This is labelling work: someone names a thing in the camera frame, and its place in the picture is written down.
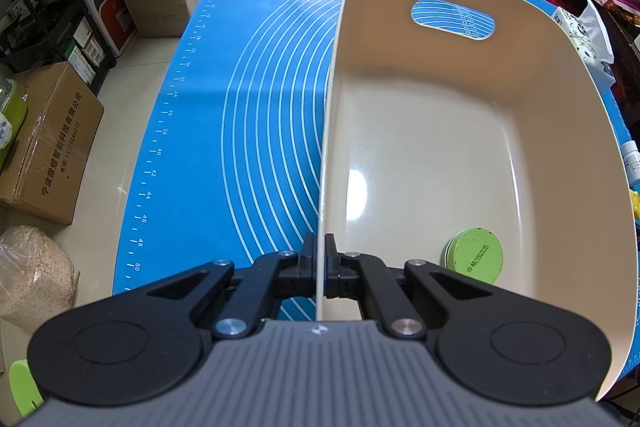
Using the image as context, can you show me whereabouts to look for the dark wooden side table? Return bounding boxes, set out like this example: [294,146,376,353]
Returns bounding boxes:
[537,0,640,108]

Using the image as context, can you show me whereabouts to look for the clear sack of grain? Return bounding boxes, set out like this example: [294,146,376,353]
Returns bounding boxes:
[0,225,80,321]

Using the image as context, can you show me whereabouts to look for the beige plastic basin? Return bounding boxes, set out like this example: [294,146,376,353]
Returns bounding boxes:
[316,0,632,403]

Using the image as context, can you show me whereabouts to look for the blue silicone baking mat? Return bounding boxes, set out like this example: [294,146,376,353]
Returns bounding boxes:
[112,0,640,324]

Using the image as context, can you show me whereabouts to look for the red white appliance box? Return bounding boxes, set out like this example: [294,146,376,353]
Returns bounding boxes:
[80,0,137,58]

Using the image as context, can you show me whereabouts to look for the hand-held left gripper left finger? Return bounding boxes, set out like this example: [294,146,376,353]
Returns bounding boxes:
[145,233,318,340]

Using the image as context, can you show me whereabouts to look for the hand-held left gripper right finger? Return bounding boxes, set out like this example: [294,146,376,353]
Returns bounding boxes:
[325,233,497,340]

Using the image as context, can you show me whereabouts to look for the taped brown cardboard box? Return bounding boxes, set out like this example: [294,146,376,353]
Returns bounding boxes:
[0,61,105,226]

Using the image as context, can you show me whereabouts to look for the green round tin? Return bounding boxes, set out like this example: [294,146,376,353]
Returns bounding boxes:
[440,227,504,286]

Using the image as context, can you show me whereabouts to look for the small white bottle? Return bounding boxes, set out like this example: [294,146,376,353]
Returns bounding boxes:
[621,142,640,188]

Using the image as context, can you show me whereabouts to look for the floral tissue pack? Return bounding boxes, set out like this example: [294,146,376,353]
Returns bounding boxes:
[552,0,617,94]

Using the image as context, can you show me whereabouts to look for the green plastic stool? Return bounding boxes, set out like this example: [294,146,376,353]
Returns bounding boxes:
[9,358,45,423]

